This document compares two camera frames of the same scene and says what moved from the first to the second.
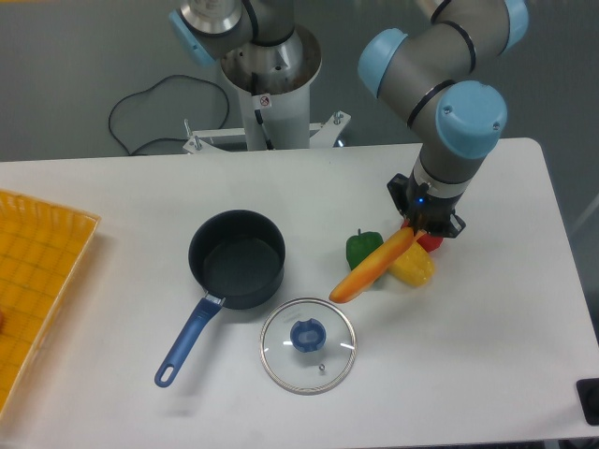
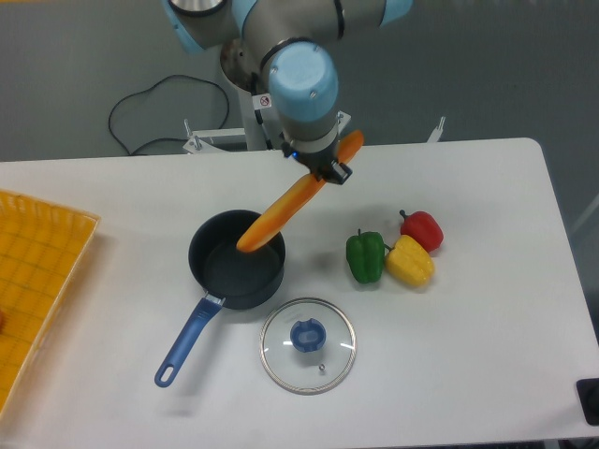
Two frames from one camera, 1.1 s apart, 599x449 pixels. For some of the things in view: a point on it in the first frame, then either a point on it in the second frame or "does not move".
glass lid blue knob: [308, 346] does not move
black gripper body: [422, 210] -> [325, 165]
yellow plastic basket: [42, 245] does not move
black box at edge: [589, 392] does not move
